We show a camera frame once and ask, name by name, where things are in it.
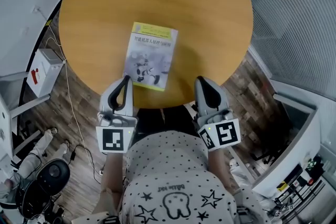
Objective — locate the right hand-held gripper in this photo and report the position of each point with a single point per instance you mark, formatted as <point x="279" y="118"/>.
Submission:
<point x="225" y="133"/>

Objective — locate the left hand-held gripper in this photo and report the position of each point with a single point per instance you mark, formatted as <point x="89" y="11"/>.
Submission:
<point x="113" y="139"/>

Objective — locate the yellow and grey paperback book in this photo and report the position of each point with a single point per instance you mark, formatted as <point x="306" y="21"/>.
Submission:
<point x="149" y="60"/>

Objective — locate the person's right forearm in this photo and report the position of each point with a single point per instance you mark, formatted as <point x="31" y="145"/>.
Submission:
<point x="223" y="168"/>

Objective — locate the person's left forearm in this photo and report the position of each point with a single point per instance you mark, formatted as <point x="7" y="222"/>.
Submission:
<point x="113" y="178"/>

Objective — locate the white dotted star-print shirt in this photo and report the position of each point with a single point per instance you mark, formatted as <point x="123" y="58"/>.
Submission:
<point x="170" y="165"/>

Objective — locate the white box with red label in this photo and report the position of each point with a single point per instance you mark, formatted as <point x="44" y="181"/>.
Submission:
<point x="44" y="73"/>

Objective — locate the white desk partition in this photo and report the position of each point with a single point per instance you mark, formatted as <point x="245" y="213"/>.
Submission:
<point x="296" y="144"/>

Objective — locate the yellow floor tape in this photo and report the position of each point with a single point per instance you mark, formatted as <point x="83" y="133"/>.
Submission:
<point x="48" y="22"/>

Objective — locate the grey desk frame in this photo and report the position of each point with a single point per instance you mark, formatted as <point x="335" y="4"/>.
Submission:
<point x="15" y="110"/>

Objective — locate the white wall socket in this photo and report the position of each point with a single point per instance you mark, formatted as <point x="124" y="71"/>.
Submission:
<point x="35" y="9"/>

